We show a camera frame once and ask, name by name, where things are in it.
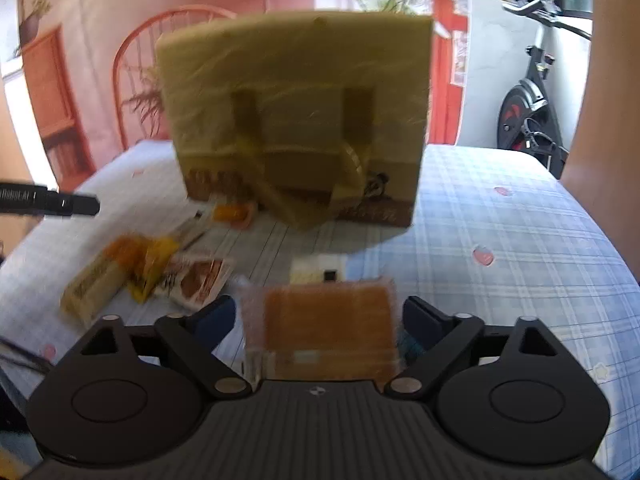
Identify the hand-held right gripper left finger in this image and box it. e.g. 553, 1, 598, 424
75, 295, 254, 403

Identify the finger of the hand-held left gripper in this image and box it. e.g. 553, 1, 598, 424
46, 187, 101, 218

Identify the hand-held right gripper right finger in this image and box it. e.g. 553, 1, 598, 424
382, 296, 572, 403

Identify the brown waffle snack packet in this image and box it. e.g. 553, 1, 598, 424
242, 277, 402, 382

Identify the cardboard box with plastic liner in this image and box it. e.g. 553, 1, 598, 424
155, 12, 435, 234

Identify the red brown snack packet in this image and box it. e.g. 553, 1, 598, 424
160, 257, 236, 312

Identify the beige snack packet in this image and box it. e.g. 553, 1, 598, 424
60, 250, 127, 329

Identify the yellow snack packet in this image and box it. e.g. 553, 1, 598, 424
107, 234, 180, 304

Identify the long striped snack packet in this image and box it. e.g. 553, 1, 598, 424
169, 209, 217, 252

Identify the orange snack packet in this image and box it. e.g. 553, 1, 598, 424
214, 202, 255, 231

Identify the small white snack packet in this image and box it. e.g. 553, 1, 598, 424
289, 256, 347, 284

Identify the printed room backdrop cloth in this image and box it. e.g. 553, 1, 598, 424
15, 0, 472, 187

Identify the black exercise bike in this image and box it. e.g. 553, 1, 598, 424
497, 0, 594, 175

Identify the black cable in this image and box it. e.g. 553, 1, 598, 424
0, 336, 53, 375

